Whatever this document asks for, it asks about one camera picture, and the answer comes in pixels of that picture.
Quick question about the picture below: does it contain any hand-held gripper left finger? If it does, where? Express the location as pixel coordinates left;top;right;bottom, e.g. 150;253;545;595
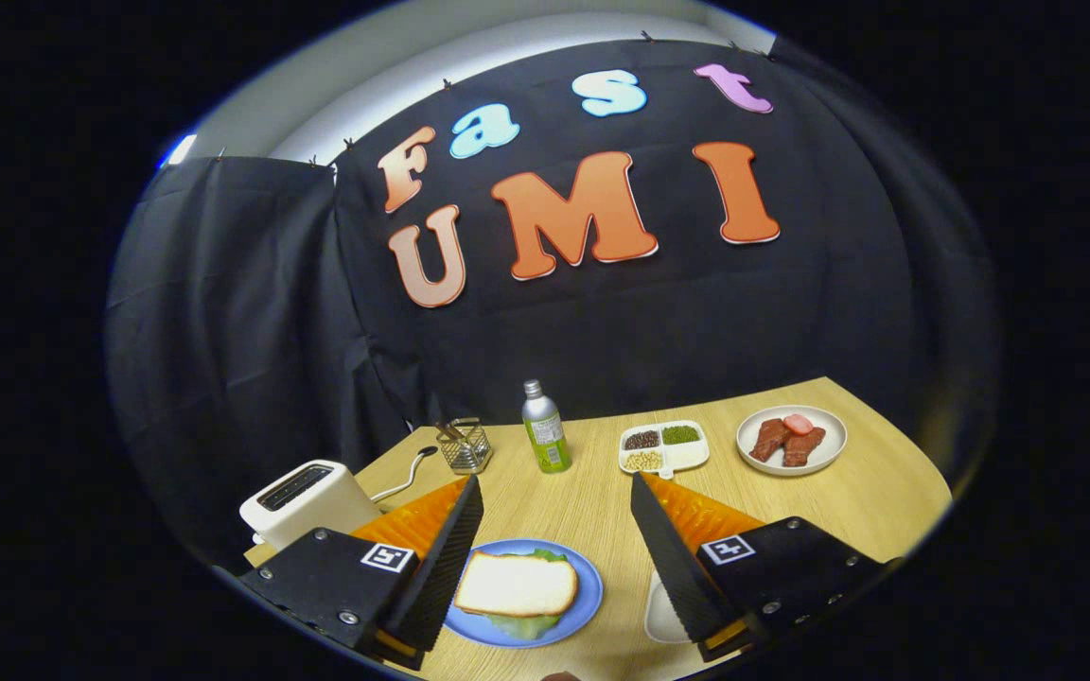
237;474;486;672

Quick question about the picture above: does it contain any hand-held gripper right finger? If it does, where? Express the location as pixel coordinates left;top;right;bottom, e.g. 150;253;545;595
629;472;904;663

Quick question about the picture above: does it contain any toasted bread slice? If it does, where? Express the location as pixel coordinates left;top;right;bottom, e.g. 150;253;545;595
453;551;580;619

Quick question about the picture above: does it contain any green lettuce leaf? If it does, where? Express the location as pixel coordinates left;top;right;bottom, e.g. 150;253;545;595
483;547;572;642

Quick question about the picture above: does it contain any white square plate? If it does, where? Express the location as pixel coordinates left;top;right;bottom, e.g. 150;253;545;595
643;570;697;645

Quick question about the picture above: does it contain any blue round plate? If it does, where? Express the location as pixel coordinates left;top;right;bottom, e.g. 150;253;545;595
444;538;604;649

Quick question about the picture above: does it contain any white divided dish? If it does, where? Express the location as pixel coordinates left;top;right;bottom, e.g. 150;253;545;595
618;420;711;480

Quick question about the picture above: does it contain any white toaster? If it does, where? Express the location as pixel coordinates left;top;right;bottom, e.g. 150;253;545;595
239;460;382;552

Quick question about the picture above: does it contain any brown meat piece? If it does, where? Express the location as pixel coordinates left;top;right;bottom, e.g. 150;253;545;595
782;427;827;467
749;419;792;463

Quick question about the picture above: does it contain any silver bottle with green label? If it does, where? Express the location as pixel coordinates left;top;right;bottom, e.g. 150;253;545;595
521;379;572;474

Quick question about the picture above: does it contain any white oval plate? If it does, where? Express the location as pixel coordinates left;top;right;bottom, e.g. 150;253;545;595
736;405;849;477

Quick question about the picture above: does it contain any black backdrop cloth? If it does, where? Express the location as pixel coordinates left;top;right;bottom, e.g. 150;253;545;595
105;38;1000;568

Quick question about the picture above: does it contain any white power cable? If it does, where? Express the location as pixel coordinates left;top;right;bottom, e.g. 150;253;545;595
370;448;437;503

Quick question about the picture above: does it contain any wire mesh holder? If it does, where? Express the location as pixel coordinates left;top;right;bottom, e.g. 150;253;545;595
436;418;494;475

